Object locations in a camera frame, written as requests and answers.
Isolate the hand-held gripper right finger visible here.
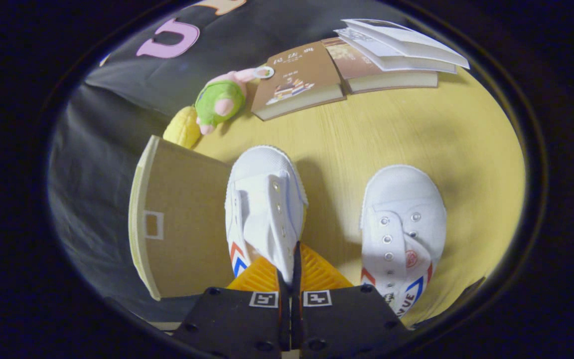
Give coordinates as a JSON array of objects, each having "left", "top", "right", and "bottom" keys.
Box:
[{"left": 289, "top": 242, "right": 413, "bottom": 359}]

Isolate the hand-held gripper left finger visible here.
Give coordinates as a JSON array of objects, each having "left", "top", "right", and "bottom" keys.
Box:
[{"left": 172, "top": 243, "right": 292, "bottom": 359}]

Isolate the brown cardboard storage box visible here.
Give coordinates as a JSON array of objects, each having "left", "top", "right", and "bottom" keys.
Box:
[{"left": 128, "top": 135, "right": 236, "bottom": 301}]

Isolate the white canvas shoe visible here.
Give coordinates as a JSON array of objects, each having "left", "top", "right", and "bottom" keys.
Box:
[
  {"left": 224, "top": 145, "right": 309, "bottom": 288},
  {"left": 359, "top": 165, "right": 447, "bottom": 320}
]

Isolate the yellow plush toy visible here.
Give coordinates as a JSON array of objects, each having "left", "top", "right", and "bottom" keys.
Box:
[{"left": 162, "top": 105, "right": 202, "bottom": 150}]

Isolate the black backdrop cloth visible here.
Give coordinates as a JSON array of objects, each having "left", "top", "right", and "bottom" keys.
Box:
[{"left": 48, "top": 0, "right": 410, "bottom": 325}]

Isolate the pink and green plush toy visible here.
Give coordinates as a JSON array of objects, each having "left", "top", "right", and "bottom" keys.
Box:
[{"left": 194, "top": 66, "right": 276, "bottom": 136}]

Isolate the brown book with illustrated cover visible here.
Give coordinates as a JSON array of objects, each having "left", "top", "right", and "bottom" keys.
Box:
[{"left": 251, "top": 40, "right": 346, "bottom": 122}]

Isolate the thick brown book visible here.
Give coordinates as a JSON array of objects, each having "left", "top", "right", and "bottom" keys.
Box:
[{"left": 321, "top": 37, "right": 439, "bottom": 95}]

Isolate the white thin book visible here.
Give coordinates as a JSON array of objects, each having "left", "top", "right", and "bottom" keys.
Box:
[{"left": 341, "top": 18, "right": 471, "bottom": 70}]

